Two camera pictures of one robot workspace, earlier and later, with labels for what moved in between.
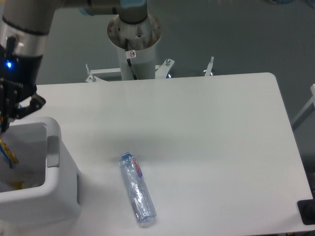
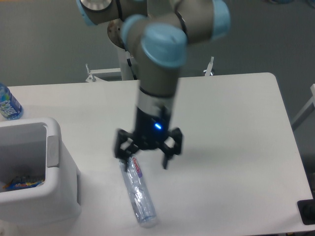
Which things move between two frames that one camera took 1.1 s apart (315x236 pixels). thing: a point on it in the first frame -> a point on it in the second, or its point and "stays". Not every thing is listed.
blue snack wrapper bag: (12, 160) -> (17, 184)
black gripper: (18, 76) -> (150, 132)
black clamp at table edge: (306, 208) stays
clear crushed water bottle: (142, 202) stays
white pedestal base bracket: (161, 70) stays
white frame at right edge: (310, 107) stays
